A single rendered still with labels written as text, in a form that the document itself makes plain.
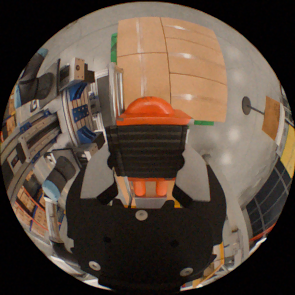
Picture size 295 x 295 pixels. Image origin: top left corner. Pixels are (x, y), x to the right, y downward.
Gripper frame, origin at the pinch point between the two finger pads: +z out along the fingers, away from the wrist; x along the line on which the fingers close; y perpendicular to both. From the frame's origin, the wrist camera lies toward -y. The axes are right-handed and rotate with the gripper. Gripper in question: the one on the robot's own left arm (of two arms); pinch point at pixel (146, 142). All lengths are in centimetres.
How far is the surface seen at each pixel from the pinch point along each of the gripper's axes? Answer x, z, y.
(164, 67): 11, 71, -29
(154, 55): 5, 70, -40
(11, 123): -716, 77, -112
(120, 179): -18, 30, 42
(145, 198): -0.5, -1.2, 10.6
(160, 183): 2.1, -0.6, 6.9
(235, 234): 90, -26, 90
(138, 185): -1.5, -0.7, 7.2
